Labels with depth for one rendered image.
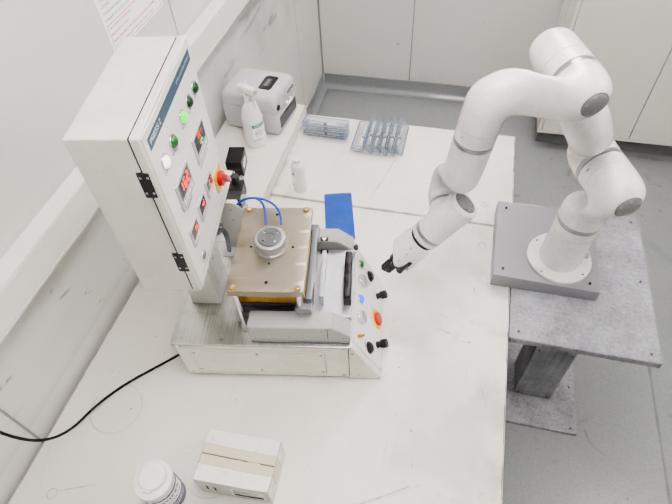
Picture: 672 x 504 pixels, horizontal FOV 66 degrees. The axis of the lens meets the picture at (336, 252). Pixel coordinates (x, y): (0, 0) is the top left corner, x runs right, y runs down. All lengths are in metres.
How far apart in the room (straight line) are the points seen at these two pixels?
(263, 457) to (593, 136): 1.04
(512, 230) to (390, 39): 2.09
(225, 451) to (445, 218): 0.77
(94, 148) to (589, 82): 0.87
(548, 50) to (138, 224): 0.87
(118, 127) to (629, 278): 1.50
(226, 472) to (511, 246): 1.05
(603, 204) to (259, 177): 1.15
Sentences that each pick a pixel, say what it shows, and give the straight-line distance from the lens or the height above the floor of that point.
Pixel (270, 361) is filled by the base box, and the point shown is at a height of 0.84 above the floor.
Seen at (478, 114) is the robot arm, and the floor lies 1.44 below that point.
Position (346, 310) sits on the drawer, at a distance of 1.33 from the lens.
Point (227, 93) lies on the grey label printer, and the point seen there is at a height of 0.95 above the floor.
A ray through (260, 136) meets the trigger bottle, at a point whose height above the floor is 0.85.
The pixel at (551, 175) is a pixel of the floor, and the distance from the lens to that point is 3.27.
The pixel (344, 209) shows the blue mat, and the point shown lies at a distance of 1.86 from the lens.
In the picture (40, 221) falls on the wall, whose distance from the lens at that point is 1.42.
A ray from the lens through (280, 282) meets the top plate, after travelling 1.22.
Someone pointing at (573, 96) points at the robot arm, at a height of 1.51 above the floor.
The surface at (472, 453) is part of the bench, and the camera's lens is 1.43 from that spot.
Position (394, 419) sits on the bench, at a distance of 1.44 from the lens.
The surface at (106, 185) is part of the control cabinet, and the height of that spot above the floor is 1.47.
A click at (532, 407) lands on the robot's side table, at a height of 0.01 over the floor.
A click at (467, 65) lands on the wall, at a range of 3.63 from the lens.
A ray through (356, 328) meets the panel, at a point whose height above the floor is 0.91.
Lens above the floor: 2.08
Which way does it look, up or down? 50 degrees down
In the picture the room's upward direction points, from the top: 4 degrees counter-clockwise
